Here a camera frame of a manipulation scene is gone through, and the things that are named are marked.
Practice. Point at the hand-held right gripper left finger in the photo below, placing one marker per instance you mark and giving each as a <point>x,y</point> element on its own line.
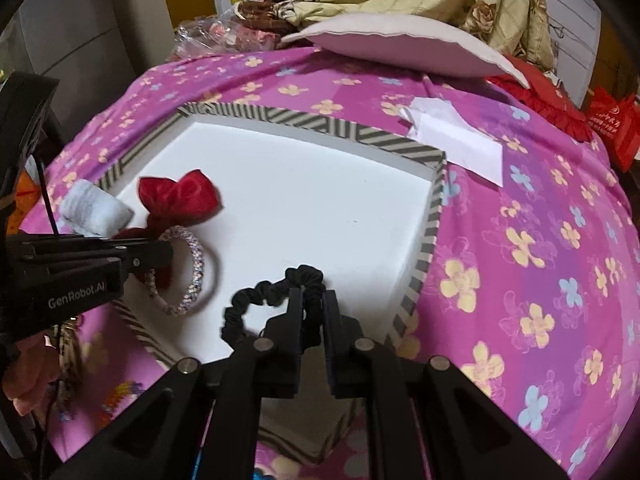
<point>298,322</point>

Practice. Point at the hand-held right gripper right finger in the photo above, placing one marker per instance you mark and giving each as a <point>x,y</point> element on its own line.
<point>328,330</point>

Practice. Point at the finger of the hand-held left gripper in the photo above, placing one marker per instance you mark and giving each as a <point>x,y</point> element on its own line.
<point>147,260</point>
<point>90,243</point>

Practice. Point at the black scrunchie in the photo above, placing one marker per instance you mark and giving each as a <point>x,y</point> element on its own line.
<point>240,305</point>

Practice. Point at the red bow scrunchie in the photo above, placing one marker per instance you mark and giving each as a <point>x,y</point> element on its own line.
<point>175,195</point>

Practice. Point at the striped rim white tray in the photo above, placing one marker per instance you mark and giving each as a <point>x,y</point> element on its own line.
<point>300,200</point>

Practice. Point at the person's left hand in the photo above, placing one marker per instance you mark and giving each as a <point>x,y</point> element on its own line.
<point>30,375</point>

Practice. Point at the white fluffy scrunchie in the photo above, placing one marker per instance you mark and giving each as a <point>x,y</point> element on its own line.
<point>95,207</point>

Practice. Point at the orange plastic basket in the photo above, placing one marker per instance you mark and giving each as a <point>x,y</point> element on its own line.
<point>30,195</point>

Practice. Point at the purple floral bedsheet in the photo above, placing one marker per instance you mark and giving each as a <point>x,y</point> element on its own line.
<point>525,260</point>

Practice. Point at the white folded paper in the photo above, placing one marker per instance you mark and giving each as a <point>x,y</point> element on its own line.
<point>450,135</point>

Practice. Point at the grey cabinet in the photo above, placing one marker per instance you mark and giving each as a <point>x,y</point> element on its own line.
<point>100,10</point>

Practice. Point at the clear plastic bag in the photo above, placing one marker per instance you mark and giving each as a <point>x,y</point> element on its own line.
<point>220,35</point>

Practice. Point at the white pillow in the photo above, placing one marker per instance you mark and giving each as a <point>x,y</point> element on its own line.
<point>400,45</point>

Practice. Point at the red cushion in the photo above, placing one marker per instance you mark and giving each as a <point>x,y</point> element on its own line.
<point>545,95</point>

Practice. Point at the red shopping bag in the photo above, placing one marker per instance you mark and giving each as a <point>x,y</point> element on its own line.
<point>615,120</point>

